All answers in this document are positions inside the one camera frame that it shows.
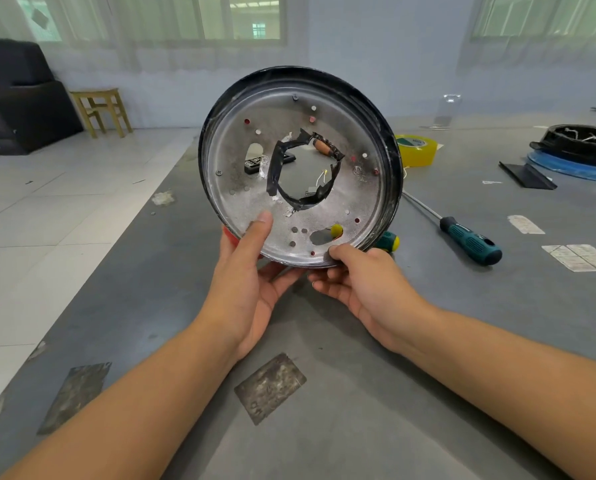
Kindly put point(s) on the wooden stool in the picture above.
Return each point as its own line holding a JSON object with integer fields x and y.
{"x": 97, "y": 92}

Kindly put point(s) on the person's right hand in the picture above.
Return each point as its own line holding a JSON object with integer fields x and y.
{"x": 383, "y": 299}

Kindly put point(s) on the narrow window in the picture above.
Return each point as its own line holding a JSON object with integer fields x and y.
{"x": 538, "y": 17}

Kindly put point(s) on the wide window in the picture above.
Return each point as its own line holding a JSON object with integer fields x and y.
{"x": 243, "y": 17}

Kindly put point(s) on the clear acrylic stand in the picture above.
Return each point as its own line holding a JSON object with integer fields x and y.
{"x": 443, "y": 122}

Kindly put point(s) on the wide sheer curtain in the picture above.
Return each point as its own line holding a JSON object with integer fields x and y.
{"x": 168, "y": 57}

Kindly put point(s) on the black round housing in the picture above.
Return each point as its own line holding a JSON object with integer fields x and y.
{"x": 578, "y": 152}

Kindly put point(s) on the black bit set case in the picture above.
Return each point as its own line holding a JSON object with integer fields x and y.
{"x": 252, "y": 167}

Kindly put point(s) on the person's left hand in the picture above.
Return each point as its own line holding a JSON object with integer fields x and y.
{"x": 243, "y": 304}

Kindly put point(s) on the black metal round plate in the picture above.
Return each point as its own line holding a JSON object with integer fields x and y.
{"x": 238, "y": 194}

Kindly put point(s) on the person's left forearm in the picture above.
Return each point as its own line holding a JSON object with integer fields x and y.
{"x": 128, "y": 414}

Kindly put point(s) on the narrow sheer curtain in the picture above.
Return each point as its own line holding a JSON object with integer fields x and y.
{"x": 523, "y": 59}

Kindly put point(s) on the dark green black screwdriver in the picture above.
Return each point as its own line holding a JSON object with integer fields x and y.
{"x": 473, "y": 244}

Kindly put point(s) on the yellow tape roll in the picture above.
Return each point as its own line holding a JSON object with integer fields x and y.
{"x": 420, "y": 154}

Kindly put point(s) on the person's right forearm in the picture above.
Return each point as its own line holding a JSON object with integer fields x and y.
{"x": 518, "y": 389}

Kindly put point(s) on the black flat plate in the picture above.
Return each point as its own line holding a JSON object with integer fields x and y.
{"x": 528, "y": 177}

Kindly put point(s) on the black armchair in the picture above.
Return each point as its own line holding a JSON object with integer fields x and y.
{"x": 27, "y": 109}

